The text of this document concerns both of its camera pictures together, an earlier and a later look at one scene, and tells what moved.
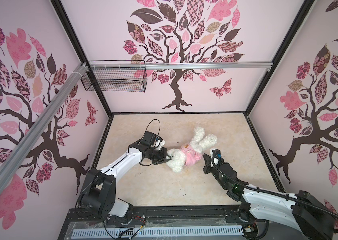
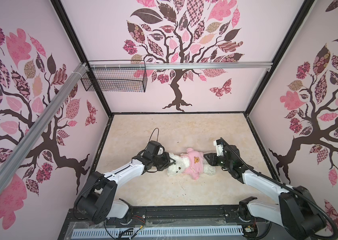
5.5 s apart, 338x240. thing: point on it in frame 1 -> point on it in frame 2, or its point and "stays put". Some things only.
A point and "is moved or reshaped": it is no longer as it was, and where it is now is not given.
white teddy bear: [200, 142] is moved or reshaped
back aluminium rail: [240, 65] stays put
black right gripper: [207, 169] -> [212, 157]
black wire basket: [117, 80] stays put
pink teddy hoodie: [193, 155] is moved or reshaped
